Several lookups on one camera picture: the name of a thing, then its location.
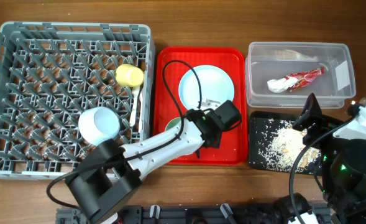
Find red snack wrapper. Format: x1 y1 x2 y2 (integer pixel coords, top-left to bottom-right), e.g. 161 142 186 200
284 66 326 92

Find green bowl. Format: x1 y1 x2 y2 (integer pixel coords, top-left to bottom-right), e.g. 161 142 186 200
165 117 181 131

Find light blue plate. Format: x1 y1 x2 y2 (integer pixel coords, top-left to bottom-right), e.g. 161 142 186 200
178 65 235 110

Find white napkin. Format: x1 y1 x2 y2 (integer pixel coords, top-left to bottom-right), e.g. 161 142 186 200
267 77 298 93

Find rice food scraps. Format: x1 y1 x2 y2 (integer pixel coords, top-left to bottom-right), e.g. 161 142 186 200
254 119 322 172

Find yellow plastic cup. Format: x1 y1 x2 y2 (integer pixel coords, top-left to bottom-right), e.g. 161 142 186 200
115 64 144 87

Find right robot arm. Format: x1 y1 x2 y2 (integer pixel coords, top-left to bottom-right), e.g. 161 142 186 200
273 93 366 223

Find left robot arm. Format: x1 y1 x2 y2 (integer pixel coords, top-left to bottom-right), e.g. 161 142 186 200
65 100 242 223

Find grey dishwasher rack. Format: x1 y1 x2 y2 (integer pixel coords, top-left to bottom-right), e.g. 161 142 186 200
0 22 155 180

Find black tray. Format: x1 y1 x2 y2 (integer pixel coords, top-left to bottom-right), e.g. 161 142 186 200
248 110 326 175

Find clear plastic bin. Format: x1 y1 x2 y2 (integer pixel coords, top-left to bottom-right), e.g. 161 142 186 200
245 42 357 108

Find red plastic tray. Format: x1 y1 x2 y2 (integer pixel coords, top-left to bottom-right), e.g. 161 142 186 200
152 47 249 166

